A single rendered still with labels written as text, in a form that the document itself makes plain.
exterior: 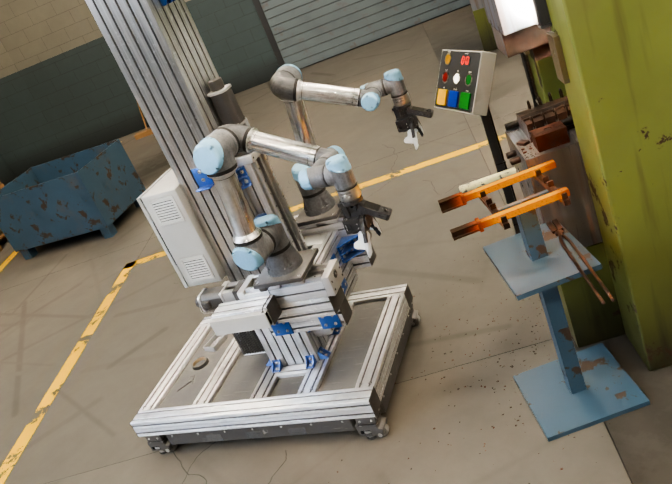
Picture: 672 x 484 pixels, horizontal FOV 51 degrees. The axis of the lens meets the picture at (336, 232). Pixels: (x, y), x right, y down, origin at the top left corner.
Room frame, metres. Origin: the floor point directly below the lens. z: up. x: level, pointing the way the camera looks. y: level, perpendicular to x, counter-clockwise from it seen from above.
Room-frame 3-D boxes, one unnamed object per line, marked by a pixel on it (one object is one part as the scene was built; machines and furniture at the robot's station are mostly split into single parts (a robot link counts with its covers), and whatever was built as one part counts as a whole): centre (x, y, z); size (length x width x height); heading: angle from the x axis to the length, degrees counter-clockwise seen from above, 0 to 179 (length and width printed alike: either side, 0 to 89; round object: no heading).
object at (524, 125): (2.61, -1.07, 0.96); 0.42 x 0.20 x 0.09; 80
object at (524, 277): (2.18, -0.64, 0.65); 0.40 x 0.30 x 0.02; 176
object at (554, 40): (2.31, -0.94, 1.27); 0.09 x 0.02 x 0.17; 170
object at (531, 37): (2.61, -1.07, 1.32); 0.42 x 0.20 x 0.10; 80
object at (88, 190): (7.15, 2.39, 0.36); 1.21 x 0.81 x 0.72; 66
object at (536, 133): (2.46, -0.89, 0.95); 0.12 x 0.09 x 0.07; 80
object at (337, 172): (2.20, -0.09, 1.23); 0.09 x 0.08 x 0.11; 56
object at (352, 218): (2.21, -0.09, 1.07); 0.09 x 0.08 x 0.12; 63
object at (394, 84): (3.00, -0.49, 1.23); 0.09 x 0.08 x 0.11; 71
